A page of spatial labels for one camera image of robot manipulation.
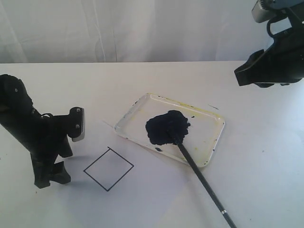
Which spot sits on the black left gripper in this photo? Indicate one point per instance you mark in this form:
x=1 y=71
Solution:
x=45 y=139

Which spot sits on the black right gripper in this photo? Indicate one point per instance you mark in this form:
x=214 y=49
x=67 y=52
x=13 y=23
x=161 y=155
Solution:
x=282 y=63

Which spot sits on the black paintbrush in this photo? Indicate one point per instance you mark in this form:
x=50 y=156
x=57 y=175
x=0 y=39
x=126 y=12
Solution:
x=200 y=176

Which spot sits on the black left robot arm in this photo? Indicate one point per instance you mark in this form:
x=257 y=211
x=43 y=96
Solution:
x=15 y=100

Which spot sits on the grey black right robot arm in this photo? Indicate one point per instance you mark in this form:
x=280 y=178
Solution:
x=294 y=21

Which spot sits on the white plastic paint tray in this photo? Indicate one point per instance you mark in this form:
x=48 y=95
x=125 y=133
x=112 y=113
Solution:
x=203 y=133

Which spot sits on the dark blue paint blob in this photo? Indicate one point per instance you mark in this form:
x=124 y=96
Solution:
x=168 y=128

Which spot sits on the white paper sheet with square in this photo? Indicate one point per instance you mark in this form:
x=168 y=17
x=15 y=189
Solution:
x=115 y=183

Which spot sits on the white backdrop curtain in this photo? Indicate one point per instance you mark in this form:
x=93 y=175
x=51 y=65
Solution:
x=73 y=31

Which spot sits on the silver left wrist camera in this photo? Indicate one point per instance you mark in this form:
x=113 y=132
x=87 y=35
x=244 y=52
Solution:
x=76 y=128

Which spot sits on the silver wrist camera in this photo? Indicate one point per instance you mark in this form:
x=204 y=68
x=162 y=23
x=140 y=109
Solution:
x=269 y=10
x=76 y=128

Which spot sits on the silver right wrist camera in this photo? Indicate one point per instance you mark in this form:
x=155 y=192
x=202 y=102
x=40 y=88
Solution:
x=269 y=10

